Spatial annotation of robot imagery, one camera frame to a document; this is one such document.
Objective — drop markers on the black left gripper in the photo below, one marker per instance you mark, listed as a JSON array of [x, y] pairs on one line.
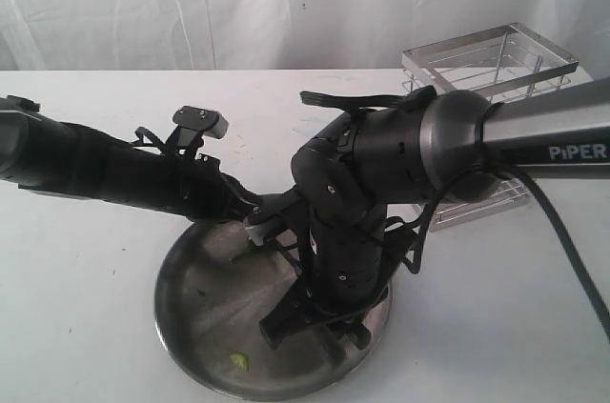
[[208, 193]]

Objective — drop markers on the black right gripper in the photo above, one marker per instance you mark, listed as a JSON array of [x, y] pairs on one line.
[[295, 313]]

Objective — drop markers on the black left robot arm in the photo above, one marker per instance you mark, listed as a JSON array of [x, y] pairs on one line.
[[71, 160]]

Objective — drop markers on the black and grey right robot arm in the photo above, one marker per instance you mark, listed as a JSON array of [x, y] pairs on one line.
[[367, 186]]

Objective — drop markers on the round stainless steel plate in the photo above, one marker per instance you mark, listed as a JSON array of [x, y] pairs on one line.
[[223, 313]]

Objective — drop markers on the white backdrop curtain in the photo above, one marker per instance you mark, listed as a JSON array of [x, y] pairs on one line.
[[274, 34]]

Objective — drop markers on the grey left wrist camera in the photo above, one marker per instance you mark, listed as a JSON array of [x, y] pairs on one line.
[[209, 122]]

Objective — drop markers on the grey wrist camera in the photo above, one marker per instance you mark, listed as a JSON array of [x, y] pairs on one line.
[[258, 228], [209, 122]]

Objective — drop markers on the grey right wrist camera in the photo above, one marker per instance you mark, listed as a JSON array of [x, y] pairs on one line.
[[258, 228]]

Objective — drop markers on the wire metal rack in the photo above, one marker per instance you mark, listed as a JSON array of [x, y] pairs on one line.
[[503, 64]]

